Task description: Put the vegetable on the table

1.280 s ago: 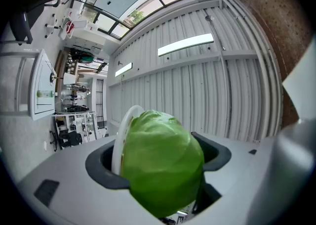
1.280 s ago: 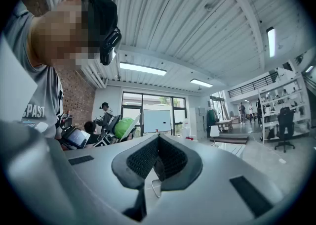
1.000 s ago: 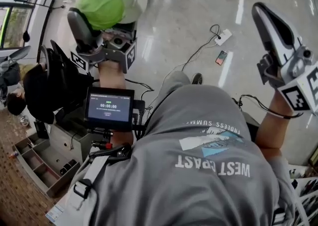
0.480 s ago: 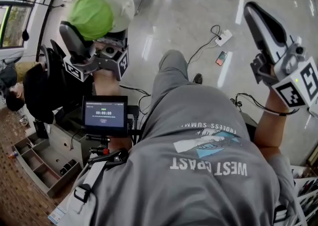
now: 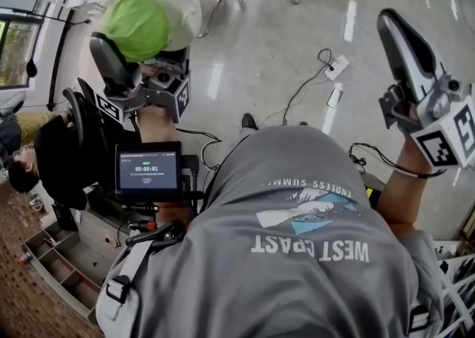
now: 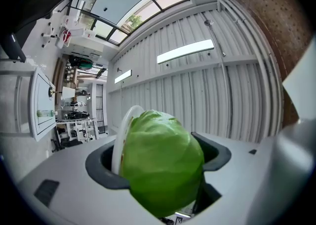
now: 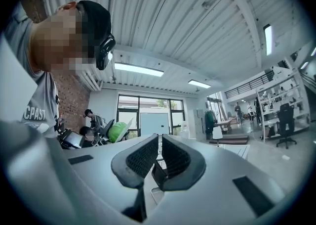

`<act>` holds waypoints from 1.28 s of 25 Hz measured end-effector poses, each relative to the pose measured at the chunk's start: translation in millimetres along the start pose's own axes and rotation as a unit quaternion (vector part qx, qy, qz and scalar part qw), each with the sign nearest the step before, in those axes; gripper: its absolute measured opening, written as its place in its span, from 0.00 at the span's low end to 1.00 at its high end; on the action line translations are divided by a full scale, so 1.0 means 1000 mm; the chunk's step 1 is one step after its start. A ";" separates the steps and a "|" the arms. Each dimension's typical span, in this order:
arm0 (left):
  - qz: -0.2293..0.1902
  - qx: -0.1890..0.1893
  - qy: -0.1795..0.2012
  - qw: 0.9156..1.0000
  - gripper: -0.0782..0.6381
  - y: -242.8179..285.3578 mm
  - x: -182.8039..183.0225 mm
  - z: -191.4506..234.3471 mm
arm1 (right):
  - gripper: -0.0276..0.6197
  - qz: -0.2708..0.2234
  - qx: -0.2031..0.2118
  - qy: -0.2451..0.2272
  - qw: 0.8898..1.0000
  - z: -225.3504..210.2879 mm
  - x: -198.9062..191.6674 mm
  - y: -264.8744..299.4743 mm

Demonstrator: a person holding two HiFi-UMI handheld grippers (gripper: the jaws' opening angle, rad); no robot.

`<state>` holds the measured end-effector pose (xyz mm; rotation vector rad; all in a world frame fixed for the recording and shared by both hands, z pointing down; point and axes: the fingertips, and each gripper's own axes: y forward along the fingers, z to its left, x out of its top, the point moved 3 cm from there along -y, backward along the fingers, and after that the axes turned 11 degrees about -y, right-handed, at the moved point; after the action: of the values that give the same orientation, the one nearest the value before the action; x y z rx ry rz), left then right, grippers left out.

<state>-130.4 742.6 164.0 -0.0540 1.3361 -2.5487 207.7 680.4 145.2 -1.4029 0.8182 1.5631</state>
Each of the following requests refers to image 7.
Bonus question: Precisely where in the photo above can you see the black head-worn camera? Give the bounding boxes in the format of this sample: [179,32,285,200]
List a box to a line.
[95,34,117,71]

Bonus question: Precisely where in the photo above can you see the person's grey printed t-shirt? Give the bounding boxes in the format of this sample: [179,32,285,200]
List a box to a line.
[1,3,60,138]

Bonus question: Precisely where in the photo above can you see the black framed window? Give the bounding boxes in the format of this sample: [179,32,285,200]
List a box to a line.
[116,93,186,137]

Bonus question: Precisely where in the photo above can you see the white shelf unit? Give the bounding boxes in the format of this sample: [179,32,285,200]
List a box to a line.
[255,70,311,142]

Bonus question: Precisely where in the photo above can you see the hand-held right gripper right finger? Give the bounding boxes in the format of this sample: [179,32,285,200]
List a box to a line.
[151,134,207,192]

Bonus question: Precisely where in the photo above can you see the wooden platform step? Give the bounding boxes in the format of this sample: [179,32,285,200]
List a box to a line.
[209,133,249,146]

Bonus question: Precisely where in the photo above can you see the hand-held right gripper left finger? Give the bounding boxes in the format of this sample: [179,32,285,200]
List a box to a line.
[111,134,159,222]

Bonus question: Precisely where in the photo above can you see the person's head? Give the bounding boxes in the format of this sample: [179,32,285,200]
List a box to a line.
[31,0,101,76]

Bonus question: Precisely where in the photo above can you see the white locker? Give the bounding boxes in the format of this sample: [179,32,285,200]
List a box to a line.
[192,108,206,142]

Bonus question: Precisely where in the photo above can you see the black office chair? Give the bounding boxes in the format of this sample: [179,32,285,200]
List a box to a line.
[276,103,298,149]

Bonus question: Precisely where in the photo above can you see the white wall pipes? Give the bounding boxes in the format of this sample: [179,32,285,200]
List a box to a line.
[80,70,104,91]

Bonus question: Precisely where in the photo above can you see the black balcony railing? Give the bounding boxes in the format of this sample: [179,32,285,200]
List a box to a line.
[224,70,275,99]

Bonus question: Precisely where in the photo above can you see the white chair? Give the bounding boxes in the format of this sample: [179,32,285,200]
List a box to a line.
[212,126,223,147]

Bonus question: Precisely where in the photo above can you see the green hanging garment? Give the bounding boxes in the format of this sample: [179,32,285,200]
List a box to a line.
[204,109,217,135]

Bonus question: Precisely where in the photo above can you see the green bag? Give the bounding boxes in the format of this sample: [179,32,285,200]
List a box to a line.
[108,121,130,143]

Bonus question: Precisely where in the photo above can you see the pale blue whiteboard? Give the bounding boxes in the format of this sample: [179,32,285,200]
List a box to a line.
[140,112,169,136]

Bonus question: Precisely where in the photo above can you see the black monitor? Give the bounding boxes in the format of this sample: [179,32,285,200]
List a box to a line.
[60,128,85,149]

